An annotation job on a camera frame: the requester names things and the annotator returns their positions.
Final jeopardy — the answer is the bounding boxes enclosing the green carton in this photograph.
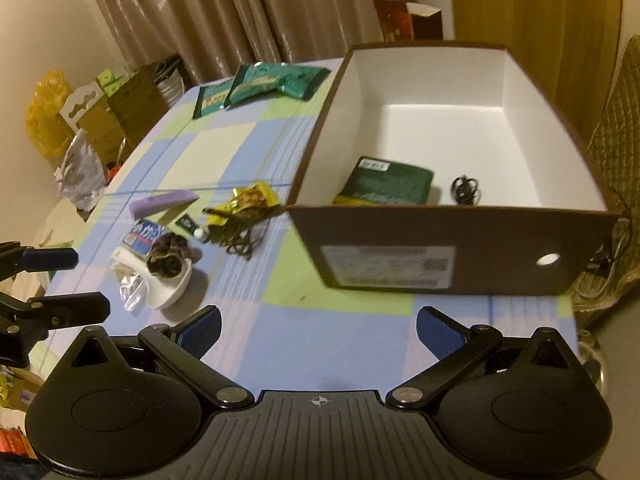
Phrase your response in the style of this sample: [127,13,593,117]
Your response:
[97,62,133,93]

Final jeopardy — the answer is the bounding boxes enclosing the brown printed cardboard box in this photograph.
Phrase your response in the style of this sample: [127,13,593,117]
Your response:
[107,67,168,136]

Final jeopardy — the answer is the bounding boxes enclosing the quilted beige chair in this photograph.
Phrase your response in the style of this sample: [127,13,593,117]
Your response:
[570,35,640,311]

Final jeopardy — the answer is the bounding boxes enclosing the beige curtain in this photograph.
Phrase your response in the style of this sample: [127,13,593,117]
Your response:
[80,0,451,91]

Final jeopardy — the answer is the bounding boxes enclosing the plaid tablecloth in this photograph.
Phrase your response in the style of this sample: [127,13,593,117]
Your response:
[37,70,581,396]

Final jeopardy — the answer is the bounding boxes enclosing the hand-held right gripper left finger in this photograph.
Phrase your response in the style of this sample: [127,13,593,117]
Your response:
[65,305,256,411]

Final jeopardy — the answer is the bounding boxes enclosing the white plastic scoop dish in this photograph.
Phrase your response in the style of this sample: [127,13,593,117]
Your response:
[111,247,195,310]

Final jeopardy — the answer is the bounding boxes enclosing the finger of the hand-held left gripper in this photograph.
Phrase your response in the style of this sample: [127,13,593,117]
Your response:
[0,290,111,333]
[0,241,80,283]

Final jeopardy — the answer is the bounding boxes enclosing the brown hair scrunchie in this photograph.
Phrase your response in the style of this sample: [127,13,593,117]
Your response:
[147,232,193,277]

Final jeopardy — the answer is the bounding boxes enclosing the clear box with blue label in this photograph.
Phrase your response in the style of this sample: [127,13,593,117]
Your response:
[122,219,167,257]

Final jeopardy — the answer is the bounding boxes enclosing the yellow snack wrapper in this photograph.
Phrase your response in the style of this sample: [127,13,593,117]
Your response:
[202,182,282,226]

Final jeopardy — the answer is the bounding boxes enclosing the wooden door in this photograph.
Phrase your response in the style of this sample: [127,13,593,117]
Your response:
[450,0,623,126]

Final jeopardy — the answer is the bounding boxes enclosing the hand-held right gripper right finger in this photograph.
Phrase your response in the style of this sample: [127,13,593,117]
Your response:
[385,305,583,411]

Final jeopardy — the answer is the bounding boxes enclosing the small black tube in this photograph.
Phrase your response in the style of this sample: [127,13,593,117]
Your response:
[175,214,208,241]

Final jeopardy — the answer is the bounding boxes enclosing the green snack packet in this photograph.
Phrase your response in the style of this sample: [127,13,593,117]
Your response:
[192,82,236,120]
[272,65,332,102]
[223,62,291,108]

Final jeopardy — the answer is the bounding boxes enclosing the small black coiled cable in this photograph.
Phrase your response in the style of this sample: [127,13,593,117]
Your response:
[450,175,482,206]

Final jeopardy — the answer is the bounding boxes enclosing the crumpled silver plastic bag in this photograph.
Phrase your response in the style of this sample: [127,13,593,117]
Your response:
[55,130,108,211]

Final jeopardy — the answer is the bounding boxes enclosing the purple plastic case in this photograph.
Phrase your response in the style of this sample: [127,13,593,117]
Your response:
[129,190,197,220]

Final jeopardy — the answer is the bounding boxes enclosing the clear bag of toothpicks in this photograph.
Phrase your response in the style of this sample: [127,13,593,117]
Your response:
[117,270,148,316]

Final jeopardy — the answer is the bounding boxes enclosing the silver striped bag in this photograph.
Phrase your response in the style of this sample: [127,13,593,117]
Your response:
[150,55,191,106]

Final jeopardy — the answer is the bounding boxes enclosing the brown bead chain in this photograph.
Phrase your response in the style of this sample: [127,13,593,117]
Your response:
[215,215,268,262]

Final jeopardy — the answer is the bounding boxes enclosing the yellow plastic bag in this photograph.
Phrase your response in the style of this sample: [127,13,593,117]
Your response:
[26,71,73,158]

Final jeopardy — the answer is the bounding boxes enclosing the white and brown carton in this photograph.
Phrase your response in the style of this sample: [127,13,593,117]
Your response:
[406,2,443,41]

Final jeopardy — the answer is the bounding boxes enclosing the red gift box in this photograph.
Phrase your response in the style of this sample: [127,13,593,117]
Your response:
[374,0,416,43]

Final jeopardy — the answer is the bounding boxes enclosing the dark green flat packet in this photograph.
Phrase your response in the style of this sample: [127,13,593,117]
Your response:
[332,156,435,206]

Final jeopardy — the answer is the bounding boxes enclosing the cardboard box with white flap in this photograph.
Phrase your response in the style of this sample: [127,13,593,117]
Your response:
[59,80,126,161]

